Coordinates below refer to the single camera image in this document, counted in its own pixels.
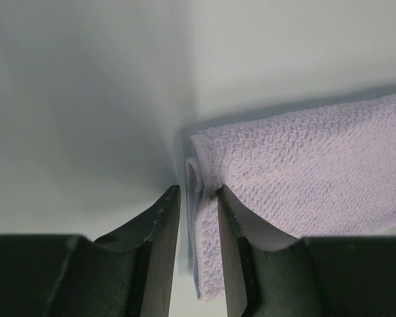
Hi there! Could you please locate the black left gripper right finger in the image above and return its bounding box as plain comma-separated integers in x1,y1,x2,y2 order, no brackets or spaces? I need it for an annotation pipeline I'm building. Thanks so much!
217,186,396,316

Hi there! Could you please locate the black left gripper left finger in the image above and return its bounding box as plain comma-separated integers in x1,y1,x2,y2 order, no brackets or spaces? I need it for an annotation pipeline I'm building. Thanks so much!
0,186,181,316

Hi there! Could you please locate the white towel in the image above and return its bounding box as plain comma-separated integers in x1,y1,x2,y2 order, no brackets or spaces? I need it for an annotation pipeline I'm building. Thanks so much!
186,94,396,300

